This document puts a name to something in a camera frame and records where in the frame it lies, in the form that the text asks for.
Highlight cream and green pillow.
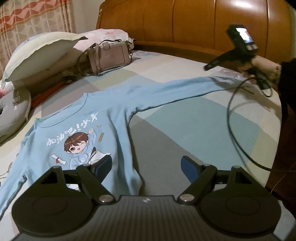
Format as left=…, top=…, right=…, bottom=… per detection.
left=2, top=32, right=88, bottom=82

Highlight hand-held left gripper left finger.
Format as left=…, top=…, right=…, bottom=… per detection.
left=35, top=155, right=116, bottom=205

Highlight light blue long-sleeve shirt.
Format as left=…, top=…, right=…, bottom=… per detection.
left=0, top=75, right=255, bottom=214

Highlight patterned scarf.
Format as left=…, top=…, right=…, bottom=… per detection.
left=61, top=73, right=77, bottom=84

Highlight person's right hand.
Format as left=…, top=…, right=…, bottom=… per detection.
left=239, top=57, right=278, bottom=80

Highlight grey round cushion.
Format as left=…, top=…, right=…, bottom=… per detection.
left=0, top=87, right=31, bottom=144

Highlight pink floral quilt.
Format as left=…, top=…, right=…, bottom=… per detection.
left=73, top=28, right=134, bottom=54

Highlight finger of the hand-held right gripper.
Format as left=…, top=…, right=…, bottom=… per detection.
left=205, top=50, right=238, bottom=71

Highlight orange-red cloth roll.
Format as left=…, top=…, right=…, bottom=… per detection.
left=30, top=85, right=67, bottom=109

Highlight pink handbag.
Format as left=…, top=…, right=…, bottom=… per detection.
left=77, top=40, right=133, bottom=76

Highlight wooden headboard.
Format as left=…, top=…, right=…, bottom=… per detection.
left=96, top=0, right=296, bottom=67

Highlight patterned curtain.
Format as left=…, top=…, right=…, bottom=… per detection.
left=0, top=0, right=77, bottom=77

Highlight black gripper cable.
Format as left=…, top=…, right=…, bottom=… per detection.
left=227, top=76, right=296, bottom=173

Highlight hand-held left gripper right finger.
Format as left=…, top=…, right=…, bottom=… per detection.
left=178, top=156, right=262, bottom=205

